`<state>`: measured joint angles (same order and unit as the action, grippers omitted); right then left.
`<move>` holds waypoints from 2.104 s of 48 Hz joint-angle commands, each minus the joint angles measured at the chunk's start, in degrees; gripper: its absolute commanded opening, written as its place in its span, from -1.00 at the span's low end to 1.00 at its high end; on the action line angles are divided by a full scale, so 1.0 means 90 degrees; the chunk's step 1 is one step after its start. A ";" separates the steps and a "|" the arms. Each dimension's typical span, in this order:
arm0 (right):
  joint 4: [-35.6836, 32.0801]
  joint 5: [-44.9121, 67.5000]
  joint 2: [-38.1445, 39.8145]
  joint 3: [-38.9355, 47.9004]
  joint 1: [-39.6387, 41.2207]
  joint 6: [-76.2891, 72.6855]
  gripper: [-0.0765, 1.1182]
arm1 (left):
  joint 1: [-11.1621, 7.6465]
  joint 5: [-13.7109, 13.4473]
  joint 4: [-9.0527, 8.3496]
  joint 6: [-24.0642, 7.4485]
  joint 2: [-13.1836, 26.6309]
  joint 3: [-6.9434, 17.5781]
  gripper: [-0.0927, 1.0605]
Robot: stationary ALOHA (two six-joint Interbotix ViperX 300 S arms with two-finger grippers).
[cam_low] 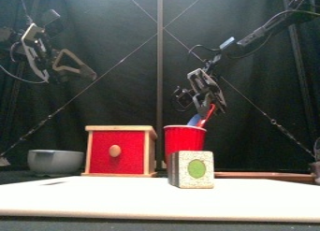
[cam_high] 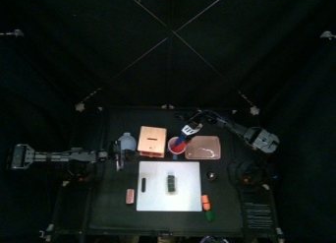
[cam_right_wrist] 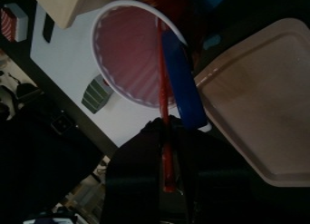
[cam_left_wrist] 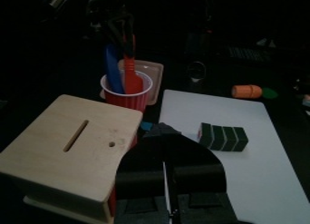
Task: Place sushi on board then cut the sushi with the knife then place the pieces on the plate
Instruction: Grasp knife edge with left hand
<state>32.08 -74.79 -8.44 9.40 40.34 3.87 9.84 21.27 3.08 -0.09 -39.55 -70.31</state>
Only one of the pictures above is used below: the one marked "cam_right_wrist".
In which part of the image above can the red striped sushi block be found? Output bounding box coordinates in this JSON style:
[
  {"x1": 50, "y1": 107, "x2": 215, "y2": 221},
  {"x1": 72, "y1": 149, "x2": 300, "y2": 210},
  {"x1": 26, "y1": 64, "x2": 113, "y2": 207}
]
[{"x1": 0, "y1": 3, "x2": 30, "y2": 43}]

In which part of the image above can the blue utensil handle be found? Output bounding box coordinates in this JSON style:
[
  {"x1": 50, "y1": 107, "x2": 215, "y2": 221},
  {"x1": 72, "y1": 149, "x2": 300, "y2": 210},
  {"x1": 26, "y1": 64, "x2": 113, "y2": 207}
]
[{"x1": 160, "y1": 29, "x2": 209, "y2": 131}]

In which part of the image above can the red plastic cup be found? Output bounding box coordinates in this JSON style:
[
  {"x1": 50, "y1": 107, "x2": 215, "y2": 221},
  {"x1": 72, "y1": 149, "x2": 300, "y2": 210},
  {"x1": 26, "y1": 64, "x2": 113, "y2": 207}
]
[{"x1": 89, "y1": 0, "x2": 191, "y2": 110}]

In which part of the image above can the white cutting board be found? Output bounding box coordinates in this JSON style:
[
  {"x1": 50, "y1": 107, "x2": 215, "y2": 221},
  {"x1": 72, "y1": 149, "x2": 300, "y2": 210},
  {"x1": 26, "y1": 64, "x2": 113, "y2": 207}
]
[{"x1": 29, "y1": 3, "x2": 212, "y2": 148}]

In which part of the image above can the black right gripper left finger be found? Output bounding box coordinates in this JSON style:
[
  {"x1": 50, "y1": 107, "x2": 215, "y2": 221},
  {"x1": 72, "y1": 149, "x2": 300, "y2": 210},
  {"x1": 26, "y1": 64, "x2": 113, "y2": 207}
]
[{"x1": 99, "y1": 118, "x2": 165, "y2": 224}]

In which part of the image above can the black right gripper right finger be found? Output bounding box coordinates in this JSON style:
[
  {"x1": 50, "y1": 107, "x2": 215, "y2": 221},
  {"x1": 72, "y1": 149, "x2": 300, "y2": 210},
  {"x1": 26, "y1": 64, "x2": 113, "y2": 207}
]
[{"x1": 172, "y1": 118, "x2": 262, "y2": 224}]

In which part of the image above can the green centre sushi block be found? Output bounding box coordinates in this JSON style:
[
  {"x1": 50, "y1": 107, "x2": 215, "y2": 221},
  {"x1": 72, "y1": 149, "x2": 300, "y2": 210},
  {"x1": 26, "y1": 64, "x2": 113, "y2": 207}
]
[{"x1": 80, "y1": 74, "x2": 115, "y2": 115}]

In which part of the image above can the red toy knife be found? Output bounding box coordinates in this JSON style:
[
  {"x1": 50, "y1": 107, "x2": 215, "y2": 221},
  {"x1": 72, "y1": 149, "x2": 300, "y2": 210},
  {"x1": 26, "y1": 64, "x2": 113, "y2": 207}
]
[{"x1": 155, "y1": 18, "x2": 179, "y2": 194}]

